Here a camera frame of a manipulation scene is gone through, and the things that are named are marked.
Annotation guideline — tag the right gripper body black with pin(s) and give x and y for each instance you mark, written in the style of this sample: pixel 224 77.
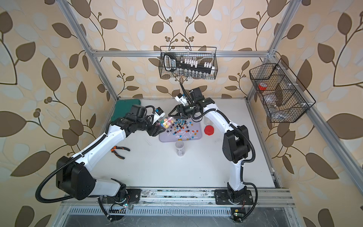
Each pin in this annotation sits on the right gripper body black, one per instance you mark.
pixel 189 110

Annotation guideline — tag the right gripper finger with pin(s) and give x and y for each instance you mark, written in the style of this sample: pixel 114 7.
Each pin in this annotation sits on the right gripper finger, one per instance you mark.
pixel 178 109
pixel 176 115

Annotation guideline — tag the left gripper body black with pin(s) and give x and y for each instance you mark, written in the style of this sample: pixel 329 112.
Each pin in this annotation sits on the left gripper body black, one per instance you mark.
pixel 142 125

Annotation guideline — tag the clear candy jar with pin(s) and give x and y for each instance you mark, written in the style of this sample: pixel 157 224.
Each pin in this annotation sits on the clear candy jar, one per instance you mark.
pixel 207 121

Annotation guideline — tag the red jar lid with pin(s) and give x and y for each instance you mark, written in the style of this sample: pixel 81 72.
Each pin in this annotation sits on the red jar lid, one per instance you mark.
pixel 209 130

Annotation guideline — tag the clear jar colourful candies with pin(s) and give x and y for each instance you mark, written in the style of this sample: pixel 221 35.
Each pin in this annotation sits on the clear jar colourful candies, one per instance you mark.
pixel 167 122

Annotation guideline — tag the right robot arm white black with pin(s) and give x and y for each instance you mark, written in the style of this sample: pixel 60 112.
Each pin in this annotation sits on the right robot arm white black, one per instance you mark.
pixel 237 147

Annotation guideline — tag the clear jar dark beads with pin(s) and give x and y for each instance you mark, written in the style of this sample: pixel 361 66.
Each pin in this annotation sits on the clear jar dark beads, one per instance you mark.
pixel 180 149

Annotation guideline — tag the pile of lollipops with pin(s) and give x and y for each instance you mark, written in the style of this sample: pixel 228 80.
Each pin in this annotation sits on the pile of lollipops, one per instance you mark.
pixel 181 129

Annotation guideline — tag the lilac plastic tray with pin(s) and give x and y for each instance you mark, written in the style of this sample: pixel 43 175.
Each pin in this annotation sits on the lilac plastic tray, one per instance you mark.
pixel 181 133

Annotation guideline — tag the green plastic tool case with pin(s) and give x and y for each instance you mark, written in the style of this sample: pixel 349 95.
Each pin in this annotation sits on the green plastic tool case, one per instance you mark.
pixel 122 107

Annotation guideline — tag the red item in basket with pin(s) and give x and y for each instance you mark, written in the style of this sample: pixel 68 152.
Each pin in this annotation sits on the red item in basket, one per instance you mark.
pixel 262 86

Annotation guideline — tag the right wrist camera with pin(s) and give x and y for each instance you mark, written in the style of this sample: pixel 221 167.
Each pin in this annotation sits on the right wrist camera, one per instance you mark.
pixel 184 100

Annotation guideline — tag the black socket set rail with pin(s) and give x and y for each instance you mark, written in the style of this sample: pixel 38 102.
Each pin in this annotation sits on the black socket set rail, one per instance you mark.
pixel 176 63

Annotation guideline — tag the black wire basket centre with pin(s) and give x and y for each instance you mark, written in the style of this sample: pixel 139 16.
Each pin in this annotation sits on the black wire basket centre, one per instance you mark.
pixel 200 53

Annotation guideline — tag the black wire basket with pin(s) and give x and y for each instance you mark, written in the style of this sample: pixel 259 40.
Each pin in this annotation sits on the black wire basket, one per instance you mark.
pixel 200 53
pixel 286 99

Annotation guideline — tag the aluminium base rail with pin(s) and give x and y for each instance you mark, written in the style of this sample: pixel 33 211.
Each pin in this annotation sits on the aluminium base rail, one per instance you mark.
pixel 209 197

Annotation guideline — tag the black wire basket right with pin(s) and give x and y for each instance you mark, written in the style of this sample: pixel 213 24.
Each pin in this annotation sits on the black wire basket right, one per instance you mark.
pixel 286 99

